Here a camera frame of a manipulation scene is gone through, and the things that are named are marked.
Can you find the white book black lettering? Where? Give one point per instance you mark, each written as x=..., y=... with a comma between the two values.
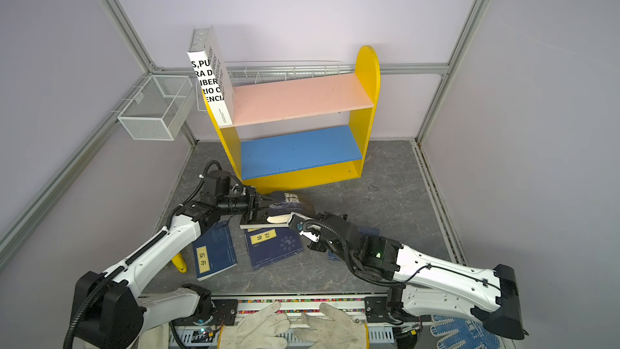
x=210, y=69

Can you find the white mesh box basket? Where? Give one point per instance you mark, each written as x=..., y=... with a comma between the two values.
x=158, y=108

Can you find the white work glove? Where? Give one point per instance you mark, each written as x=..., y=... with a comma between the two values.
x=338, y=331
x=259, y=330

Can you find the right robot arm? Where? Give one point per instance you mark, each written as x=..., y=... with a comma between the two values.
x=420, y=283

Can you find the blue booklet left yellow label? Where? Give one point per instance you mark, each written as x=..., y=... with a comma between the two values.
x=214, y=251

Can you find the yellow banana bunch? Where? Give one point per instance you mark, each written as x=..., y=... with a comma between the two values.
x=179, y=263

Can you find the blue booklet yellow label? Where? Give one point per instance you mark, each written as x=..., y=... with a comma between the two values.
x=363, y=230
x=268, y=246
x=214, y=251

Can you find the black book wolf cover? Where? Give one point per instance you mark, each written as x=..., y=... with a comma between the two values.
x=285, y=203

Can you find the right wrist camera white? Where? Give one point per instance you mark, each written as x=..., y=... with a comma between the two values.
x=308, y=234

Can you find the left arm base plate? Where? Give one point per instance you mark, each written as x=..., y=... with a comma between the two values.
x=216, y=312

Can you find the blue booklet centre yellow label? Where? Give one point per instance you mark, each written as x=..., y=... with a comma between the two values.
x=268, y=246

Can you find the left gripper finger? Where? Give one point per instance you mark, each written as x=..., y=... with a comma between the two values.
x=261, y=199
x=258, y=217

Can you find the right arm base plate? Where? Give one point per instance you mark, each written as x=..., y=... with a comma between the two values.
x=382, y=309

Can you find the black book antler cover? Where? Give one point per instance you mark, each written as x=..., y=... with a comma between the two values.
x=264, y=225

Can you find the white work glove centre left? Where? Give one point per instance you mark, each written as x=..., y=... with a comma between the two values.
x=259, y=330

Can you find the blue dotted glove right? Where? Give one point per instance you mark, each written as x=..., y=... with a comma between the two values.
x=461, y=333

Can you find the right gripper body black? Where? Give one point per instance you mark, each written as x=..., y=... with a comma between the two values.
x=332, y=220

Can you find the yellow pink blue bookshelf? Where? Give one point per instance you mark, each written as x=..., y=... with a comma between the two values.
x=311, y=158

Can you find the white wire rack basket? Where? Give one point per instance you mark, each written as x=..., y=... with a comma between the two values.
x=259, y=72

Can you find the white work glove centre right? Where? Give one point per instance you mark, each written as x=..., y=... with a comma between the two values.
x=338, y=331

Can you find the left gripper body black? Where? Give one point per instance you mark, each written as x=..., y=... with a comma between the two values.
x=238, y=204

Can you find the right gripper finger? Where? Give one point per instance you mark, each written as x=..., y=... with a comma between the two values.
x=297, y=222
x=318, y=245

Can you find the blue booklet right yellow label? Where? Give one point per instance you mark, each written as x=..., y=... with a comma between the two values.
x=363, y=230

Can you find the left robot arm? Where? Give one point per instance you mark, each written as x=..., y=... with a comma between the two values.
x=109, y=308

